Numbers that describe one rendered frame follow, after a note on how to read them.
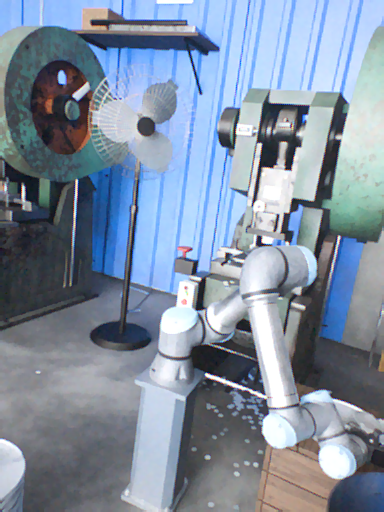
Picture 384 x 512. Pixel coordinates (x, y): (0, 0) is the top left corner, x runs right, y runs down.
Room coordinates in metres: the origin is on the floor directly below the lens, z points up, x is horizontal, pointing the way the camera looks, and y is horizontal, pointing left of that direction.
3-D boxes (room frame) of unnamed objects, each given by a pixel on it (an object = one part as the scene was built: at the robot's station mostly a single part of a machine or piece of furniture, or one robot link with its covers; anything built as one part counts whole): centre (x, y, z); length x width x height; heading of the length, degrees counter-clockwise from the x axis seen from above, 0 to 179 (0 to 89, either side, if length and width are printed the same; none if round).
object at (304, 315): (2.06, -0.67, 0.45); 0.92 x 0.12 x 0.90; 155
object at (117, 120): (2.85, 0.25, 0.80); 1.24 x 0.65 x 1.59; 155
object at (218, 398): (1.92, -0.31, 0.14); 0.59 x 0.10 x 0.05; 155
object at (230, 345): (2.05, -0.37, 0.31); 0.43 x 0.42 x 0.01; 65
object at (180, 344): (1.32, 0.00, 0.62); 0.13 x 0.12 x 0.14; 126
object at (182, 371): (1.32, 0.01, 0.50); 0.15 x 0.15 x 0.10
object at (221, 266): (2.04, -0.37, 0.68); 0.45 x 0.30 x 0.06; 65
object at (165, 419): (1.32, 0.01, 0.23); 0.19 x 0.19 x 0.45; 69
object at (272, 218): (2.00, -0.35, 1.04); 0.17 x 0.15 x 0.30; 155
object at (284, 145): (2.04, -0.37, 1.27); 0.21 x 0.12 x 0.34; 155
